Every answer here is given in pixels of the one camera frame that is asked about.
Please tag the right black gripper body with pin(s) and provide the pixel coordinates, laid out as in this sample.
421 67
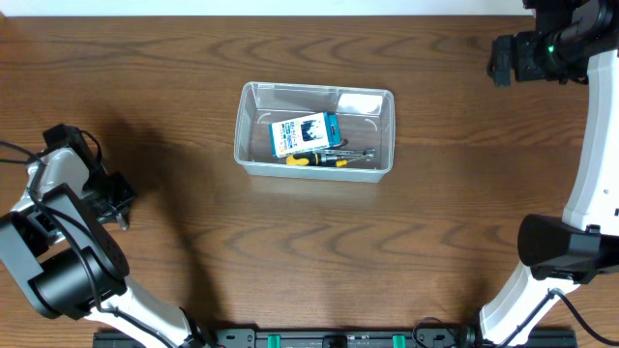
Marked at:
535 55

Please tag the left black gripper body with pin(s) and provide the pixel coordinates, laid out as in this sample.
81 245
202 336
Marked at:
109 196

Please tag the clear plastic container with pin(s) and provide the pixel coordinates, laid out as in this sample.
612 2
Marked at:
366 119

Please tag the yellow black stubby screwdriver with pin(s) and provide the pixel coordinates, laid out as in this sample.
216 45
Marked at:
315 159

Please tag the silver wrench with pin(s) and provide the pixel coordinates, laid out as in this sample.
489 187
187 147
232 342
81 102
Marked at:
368 153

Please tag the blue white screwdriver box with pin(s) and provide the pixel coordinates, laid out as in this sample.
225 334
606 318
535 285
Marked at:
305 134

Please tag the red handled pliers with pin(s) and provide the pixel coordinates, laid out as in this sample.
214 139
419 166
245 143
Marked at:
342 144

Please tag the black yellow precision screwdriver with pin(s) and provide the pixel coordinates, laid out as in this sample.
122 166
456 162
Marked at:
351 176

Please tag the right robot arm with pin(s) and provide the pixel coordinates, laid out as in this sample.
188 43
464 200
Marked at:
573 41

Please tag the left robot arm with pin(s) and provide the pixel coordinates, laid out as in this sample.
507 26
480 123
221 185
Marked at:
56 248

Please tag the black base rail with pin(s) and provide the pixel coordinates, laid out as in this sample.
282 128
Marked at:
425 337

